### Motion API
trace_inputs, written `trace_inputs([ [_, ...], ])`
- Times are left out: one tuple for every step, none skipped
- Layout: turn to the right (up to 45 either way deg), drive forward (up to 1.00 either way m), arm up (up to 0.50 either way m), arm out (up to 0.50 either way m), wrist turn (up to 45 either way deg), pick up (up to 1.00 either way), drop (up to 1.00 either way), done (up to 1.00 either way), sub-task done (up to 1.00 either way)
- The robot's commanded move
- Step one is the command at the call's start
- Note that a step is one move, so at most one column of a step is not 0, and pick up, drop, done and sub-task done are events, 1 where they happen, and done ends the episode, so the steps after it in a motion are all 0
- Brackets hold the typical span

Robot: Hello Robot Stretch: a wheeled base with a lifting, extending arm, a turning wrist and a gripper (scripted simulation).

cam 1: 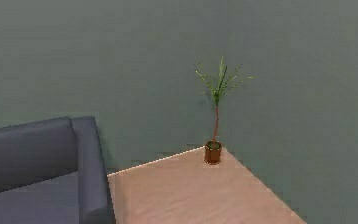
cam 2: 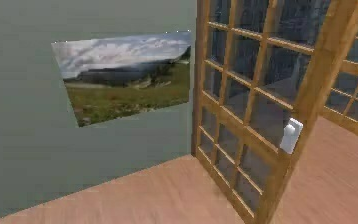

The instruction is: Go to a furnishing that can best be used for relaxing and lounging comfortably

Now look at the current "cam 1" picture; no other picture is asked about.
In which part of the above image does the house plant in brown pot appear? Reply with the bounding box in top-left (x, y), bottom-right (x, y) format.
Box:
top-left (194, 55), bottom-right (257, 166)

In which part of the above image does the dark grey sofa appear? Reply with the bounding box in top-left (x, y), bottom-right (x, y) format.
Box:
top-left (0, 115), bottom-right (117, 224)

